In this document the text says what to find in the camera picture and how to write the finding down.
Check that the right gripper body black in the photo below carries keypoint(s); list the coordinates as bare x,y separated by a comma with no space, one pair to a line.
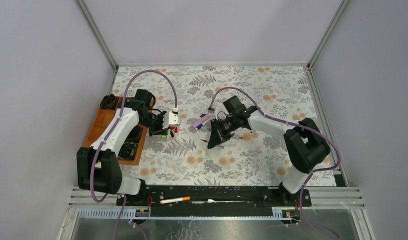
226,126

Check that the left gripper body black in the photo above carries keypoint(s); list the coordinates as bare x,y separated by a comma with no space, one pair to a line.
155,123

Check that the orange cap white marker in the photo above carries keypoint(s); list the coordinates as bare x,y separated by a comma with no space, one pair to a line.
174,200

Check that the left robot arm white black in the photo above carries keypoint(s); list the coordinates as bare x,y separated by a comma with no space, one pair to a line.
98,168

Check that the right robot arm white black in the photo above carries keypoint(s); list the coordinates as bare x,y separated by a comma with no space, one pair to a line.
305,147

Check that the pink highlighter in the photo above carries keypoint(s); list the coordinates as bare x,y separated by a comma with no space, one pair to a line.
202,121

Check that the wooden compartment tray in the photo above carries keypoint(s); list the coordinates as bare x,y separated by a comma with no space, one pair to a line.
121,133

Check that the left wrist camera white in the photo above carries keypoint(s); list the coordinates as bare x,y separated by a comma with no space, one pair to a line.
173,117

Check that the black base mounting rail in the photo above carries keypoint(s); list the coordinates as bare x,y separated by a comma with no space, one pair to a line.
216,201

